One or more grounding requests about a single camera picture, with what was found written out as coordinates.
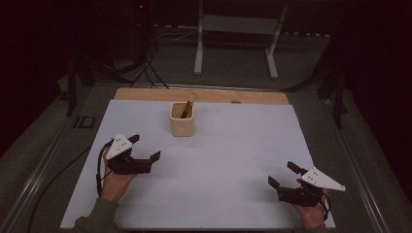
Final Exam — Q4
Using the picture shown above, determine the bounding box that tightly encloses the black-handled makeup brush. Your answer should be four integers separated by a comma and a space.
180, 91, 199, 119

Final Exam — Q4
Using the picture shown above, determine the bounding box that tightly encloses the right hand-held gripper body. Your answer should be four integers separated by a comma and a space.
276, 166, 347, 208

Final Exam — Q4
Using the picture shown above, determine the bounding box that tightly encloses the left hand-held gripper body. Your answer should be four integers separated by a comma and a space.
105, 132, 154, 177

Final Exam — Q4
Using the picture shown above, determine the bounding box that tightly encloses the beige square cup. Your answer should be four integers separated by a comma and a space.
169, 102, 196, 138

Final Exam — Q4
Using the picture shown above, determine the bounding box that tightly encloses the person's left hand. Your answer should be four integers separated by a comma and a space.
100, 147, 138, 204

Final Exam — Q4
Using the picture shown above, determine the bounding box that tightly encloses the white paper sheet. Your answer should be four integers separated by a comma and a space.
59, 99, 336, 230

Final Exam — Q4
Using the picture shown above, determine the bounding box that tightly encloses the person's right hand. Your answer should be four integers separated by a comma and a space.
291, 188, 332, 229

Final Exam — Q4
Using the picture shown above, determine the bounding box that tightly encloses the bundle of black cables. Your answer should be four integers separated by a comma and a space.
106, 0, 170, 89

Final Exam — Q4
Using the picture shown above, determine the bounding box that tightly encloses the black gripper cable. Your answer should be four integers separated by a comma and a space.
26, 140, 115, 233
319, 192, 333, 223

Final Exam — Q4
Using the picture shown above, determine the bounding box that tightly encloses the black rectangular floor frame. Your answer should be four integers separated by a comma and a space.
73, 115, 97, 129

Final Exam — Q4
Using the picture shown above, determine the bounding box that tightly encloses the white metal stand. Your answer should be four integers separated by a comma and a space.
193, 0, 290, 81

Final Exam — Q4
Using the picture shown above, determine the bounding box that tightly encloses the black tripod stand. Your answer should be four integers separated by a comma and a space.
281, 30, 353, 130
62, 56, 100, 118

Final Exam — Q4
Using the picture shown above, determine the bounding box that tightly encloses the white floor cable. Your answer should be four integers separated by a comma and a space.
154, 28, 199, 46

